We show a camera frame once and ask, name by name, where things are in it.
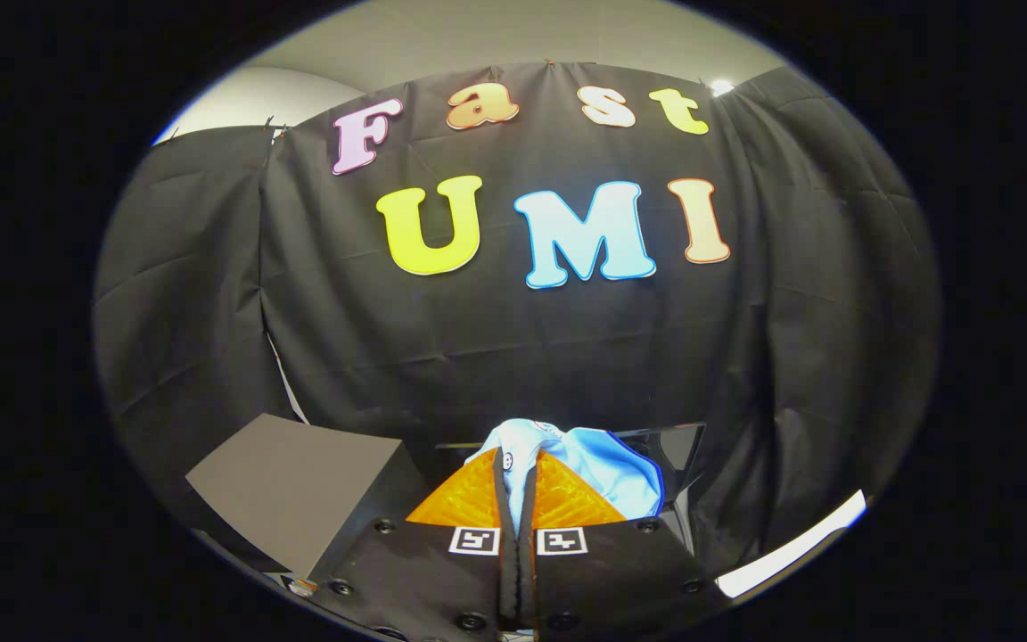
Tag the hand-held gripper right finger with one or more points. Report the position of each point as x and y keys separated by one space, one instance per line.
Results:
x=603 y=580

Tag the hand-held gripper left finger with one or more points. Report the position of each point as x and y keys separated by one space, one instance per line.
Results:
x=442 y=580

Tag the light blue polo shirt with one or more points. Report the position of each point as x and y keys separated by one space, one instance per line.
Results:
x=603 y=464

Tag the grey cabinet with dark top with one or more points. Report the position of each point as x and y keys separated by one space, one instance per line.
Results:
x=299 y=481

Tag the white flat board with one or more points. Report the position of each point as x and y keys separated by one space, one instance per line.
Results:
x=790 y=553

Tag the black backdrop cloth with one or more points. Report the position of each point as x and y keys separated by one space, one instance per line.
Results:
x=522 y=348

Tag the ceiling light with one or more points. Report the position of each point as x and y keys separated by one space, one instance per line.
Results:
x=721 y=87

